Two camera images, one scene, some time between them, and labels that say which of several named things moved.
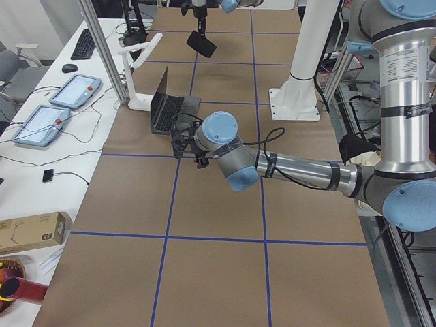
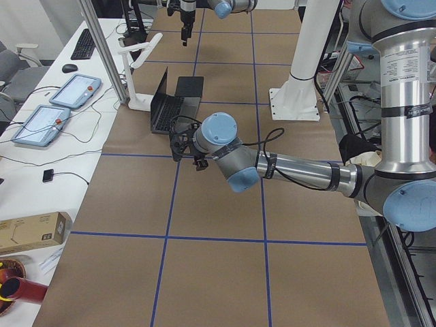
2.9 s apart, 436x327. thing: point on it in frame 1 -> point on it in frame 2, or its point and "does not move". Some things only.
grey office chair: [20, 76] does not move
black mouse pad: [201, 44] -> [191, 86]
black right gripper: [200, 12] -> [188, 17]
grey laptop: [167, 111] does not move
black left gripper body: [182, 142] does not move
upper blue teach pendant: [75, 90] does not move
